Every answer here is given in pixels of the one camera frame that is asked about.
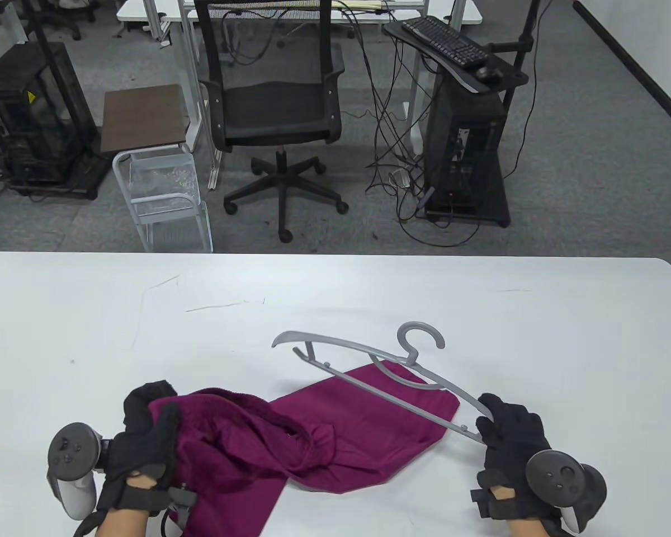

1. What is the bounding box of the white desk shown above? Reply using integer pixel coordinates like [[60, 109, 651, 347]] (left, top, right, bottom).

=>
[[116, 0, 483, 191]]

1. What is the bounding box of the person's right forearm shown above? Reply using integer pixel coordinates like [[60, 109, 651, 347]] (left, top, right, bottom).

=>
[[503, 517, 555, 537]]

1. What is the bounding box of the black rolling computer stand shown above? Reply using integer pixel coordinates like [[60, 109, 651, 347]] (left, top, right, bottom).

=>
[[382, 0, 542, 228]]

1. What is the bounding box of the grey left wrist controller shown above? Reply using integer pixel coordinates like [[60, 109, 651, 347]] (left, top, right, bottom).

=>
[[46, 423, 105, 521]]

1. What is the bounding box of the person's left forearm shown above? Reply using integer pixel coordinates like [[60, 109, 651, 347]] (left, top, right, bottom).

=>
[[94, 506, 150, 537]]

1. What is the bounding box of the grey wrist controller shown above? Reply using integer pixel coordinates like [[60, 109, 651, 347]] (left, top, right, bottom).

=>
[[46, 423, 105, 521], [524, 450, 608, 533]]

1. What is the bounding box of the brown-top white side table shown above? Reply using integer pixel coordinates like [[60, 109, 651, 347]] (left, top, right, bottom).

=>
[[99, 84, 214, 254]]

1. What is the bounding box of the magenta fleece garment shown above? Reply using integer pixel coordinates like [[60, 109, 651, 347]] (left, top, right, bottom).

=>
[[148, 361, 461, 533]]

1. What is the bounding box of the black glass computer case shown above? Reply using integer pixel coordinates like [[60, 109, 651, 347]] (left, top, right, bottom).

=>
[[0, 41, 102, 201]]

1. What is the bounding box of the grey plastic clothes hanger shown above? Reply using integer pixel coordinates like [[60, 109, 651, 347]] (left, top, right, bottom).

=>
[[271, 322, 496, 446]]

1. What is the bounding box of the black mesh office chair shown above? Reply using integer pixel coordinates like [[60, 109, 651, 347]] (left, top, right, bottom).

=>
[[192, 0, 351, 244]]

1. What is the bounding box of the person's right hand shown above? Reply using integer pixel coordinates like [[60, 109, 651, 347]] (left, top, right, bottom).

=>
[[471, 393, 554, 522]]

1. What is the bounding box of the black computer tower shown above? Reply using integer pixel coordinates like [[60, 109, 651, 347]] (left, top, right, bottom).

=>
[[425, 84, 508, 216]]

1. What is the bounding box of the person's left hand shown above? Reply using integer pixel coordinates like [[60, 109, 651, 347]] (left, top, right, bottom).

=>
[[97, 380, 182, 512]]

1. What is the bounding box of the grey right wrist controller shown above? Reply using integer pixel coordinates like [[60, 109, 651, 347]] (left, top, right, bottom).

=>
[[524, 450, 608, 533]]

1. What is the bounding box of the bundle of black cables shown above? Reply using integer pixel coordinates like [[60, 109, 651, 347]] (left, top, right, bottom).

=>
[[335, 3, 484, 248]]

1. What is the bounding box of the black swivel chair base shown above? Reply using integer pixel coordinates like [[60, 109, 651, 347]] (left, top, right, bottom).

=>
[[32, 0, 99, 41]]

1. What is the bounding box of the black keyboard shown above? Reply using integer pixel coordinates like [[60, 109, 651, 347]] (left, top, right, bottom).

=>
[[400, 16, 492, 71]]

